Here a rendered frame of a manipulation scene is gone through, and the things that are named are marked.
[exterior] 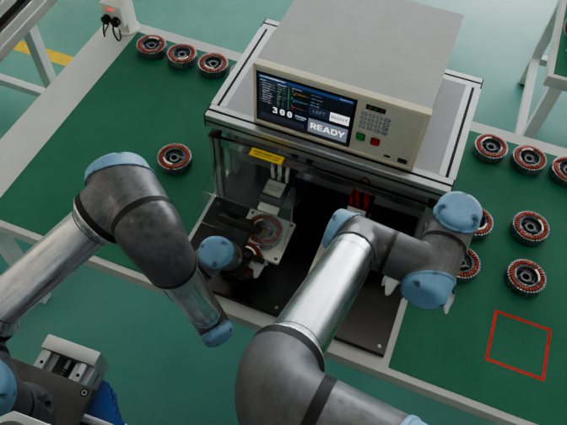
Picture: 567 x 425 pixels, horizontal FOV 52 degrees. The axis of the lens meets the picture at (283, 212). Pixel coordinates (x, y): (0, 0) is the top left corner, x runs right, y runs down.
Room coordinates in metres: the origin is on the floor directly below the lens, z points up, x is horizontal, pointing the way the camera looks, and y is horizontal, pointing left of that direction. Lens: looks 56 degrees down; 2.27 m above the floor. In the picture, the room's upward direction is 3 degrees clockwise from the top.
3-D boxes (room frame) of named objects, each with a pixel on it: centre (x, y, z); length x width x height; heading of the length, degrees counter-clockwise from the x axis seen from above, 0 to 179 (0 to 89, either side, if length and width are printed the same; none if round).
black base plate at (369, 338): (0.89, -0.06, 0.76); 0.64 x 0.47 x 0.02; 71
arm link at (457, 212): (0.54, -0.29, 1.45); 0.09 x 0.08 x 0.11; 156
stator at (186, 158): (1.20, 0.37, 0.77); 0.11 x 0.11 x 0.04
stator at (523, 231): (1.00, -0.77, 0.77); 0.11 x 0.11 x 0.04
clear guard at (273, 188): (0.93, 0.06, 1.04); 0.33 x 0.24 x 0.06; 161
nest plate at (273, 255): (0.92, 0.05, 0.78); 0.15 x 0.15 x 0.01; 71
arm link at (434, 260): (0.46, -0.23, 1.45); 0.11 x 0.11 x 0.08; 66
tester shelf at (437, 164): (1.18, -0.16, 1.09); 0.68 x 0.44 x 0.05; 71
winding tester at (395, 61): (1.18, -0.18, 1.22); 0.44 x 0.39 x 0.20; 71
